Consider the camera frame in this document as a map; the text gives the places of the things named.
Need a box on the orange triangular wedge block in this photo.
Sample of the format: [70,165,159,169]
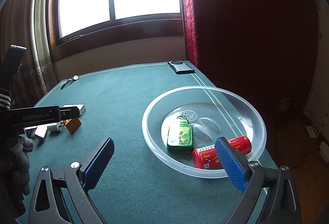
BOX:
[65,118,81,134]

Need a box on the white painted wooden block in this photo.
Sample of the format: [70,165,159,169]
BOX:
[64,104,86,117]

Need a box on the white usb wall charger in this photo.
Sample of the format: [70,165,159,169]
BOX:
[47,121,65,132]

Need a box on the zebra striped triangular block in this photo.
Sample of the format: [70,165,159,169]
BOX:
[24,126,37,138]

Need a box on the red cylindrical can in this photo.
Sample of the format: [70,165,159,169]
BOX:
[192,136,252,170]

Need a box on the light wooden long block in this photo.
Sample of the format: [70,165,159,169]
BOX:
[34,125,47,140]

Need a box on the green tin keychain box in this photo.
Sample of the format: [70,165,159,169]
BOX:
[166,115,194,152]

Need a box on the clear plastic bowl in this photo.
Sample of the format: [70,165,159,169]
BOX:
[142,86,266,178]

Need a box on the gloved left hand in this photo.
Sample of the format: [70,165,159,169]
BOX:
[1,136,34,223]

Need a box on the beige patterned curtain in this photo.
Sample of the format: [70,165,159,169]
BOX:
[1,0,57,108]

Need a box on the black smartphone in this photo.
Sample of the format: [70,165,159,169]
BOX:
[168,61,195,74]

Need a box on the wooden framed window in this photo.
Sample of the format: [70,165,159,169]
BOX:
[46,0,185,50]

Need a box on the red curtain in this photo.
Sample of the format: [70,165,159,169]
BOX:
[183,0,319,118]

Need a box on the wristwatch with black strap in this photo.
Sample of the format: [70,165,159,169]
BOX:
[61,75,79,90]

